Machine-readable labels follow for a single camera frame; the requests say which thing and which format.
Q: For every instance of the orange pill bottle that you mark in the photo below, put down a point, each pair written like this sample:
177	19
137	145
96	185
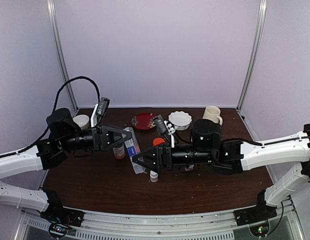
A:
158	141

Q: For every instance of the right aluminium frame post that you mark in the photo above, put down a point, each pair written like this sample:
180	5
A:
260	23

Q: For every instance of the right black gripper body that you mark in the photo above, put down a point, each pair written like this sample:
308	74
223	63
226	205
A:
168	161

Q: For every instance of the red floral plate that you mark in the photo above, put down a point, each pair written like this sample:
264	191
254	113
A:
143	121

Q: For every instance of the white ceramic rice bowl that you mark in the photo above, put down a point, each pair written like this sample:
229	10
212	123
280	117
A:
82	120

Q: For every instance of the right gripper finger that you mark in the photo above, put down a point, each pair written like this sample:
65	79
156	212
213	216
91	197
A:
147	155
150	165

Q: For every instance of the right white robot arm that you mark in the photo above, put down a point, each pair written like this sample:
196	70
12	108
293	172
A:
236	155

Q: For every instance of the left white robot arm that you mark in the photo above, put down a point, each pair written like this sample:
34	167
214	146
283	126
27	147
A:
65	137

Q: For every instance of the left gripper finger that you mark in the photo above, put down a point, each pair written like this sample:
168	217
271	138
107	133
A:
111	131
118	144

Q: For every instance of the front aluminium rail base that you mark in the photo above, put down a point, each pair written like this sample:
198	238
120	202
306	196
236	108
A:
219	225

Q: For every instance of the grey lid vitamin bottle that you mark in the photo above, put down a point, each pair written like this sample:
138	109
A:
119	151

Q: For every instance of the clear plastic pill organizer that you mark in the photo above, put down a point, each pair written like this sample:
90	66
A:
133	149

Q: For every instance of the cream ribbed mug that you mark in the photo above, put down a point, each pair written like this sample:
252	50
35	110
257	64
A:
212	113

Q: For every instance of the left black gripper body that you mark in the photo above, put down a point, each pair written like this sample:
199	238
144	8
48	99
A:
97	138

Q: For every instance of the white scalloped bowl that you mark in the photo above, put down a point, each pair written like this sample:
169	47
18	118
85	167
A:
180	119

